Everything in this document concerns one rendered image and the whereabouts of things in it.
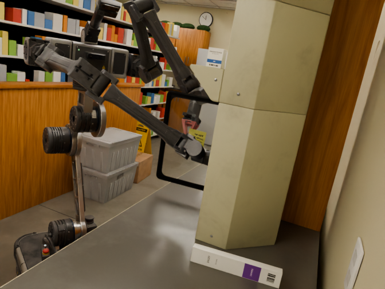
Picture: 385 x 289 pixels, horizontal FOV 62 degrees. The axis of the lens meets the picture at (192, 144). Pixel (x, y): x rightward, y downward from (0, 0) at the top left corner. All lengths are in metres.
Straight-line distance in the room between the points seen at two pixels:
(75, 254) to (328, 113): 0.99
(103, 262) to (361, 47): 1.11
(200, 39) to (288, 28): 5.71
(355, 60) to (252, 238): 0.73
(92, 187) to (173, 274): 2.56
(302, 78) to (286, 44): 0.12
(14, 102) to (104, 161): 0.96
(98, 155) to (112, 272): 2.41
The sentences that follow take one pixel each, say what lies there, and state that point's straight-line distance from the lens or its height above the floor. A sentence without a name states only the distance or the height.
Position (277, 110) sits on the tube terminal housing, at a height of 1.41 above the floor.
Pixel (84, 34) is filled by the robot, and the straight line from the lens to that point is 1.76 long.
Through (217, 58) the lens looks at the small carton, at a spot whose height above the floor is 1.54.
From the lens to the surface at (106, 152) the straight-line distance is 3.21.
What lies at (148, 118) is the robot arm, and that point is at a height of 1.29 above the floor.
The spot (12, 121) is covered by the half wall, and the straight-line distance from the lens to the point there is 2.96.
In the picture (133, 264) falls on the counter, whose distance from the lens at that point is 0.98.
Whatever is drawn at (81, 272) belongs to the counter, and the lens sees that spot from 0.95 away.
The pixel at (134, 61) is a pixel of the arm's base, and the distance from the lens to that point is 1.79.
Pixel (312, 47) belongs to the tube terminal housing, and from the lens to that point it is 1.06.
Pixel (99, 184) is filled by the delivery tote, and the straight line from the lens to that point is 3.36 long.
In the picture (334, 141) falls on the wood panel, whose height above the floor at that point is 1.31.
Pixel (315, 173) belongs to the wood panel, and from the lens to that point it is 1.35.
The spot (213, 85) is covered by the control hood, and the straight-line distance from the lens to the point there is 0.99.
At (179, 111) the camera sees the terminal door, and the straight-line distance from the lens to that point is 1.36.
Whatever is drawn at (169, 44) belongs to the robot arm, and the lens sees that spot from 1.43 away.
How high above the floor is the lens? 1.51
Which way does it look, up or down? 14 degrees down
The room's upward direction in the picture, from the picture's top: 9 degrees clockwise
